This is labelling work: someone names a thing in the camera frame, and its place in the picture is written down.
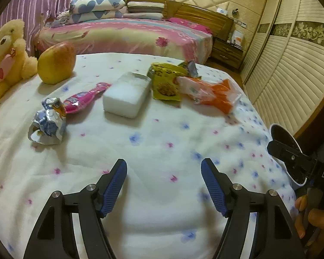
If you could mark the white foam block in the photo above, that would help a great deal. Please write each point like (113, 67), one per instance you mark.
(127, 94)

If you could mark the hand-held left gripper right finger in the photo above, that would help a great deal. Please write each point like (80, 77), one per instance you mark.
(214, 188)

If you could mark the cream teddy bear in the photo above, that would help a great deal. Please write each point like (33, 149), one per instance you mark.
(8, 59)

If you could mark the white floral blanket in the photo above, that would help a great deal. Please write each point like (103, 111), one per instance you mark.
(156, 145)

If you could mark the small silver wrapper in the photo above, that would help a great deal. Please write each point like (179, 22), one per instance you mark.
(191, 68)

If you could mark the cream slatted wardrobe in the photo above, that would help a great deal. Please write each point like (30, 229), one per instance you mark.
(286, 72)

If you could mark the white orange box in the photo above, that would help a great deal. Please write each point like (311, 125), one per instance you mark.
(237, 37)

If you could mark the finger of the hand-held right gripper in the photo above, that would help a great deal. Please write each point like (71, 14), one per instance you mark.
(293, 157)

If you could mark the person's right hand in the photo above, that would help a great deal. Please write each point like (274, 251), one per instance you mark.
(320, 218)

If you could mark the purple satin curtain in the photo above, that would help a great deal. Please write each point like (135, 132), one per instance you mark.
(43, 5)

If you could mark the small white device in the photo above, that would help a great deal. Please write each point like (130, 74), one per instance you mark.
(221, 10)

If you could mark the floral cloth bundle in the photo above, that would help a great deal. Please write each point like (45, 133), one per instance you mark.
(59, 19)

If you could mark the silver blue wrapper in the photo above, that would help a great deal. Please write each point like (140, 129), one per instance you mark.
(47, 125)

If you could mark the red yellow apple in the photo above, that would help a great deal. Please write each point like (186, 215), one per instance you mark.
(56, 63)

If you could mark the wooden headboard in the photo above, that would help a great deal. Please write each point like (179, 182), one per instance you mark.
(199, 13)

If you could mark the heart-pattern pillow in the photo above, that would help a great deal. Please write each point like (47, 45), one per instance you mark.
(97, 4)

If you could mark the heart print folded quilt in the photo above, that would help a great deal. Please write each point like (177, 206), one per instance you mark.
(97, 16)

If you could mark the bed with pink floral sheet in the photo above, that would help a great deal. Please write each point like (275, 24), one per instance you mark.
(124, 37)

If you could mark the yellow snack packet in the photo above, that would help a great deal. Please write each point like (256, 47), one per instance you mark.
(164, 83)

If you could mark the pink pillow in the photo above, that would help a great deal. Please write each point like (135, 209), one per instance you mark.
(190, 24)

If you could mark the grey striped pillow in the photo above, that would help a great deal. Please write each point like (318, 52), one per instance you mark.
(145, 6)

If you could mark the white trash bin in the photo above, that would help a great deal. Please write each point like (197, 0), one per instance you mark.
(284, 137)

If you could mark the orange plastic packet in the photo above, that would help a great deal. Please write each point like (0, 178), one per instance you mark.
(208, 94)

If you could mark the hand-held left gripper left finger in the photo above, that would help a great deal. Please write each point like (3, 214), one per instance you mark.
(113, 186)

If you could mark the white pillow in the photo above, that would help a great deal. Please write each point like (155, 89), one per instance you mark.
(143, 16)

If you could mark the small wall ornament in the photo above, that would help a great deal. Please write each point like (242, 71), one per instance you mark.
(235, 12)

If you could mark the wall switch panel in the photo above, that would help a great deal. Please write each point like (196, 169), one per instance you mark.
(240, 23)

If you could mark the pink candy wrapper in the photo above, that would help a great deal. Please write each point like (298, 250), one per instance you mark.
(83, 98)

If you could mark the wooden nightstand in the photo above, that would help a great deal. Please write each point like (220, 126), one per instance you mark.
(226, 54)

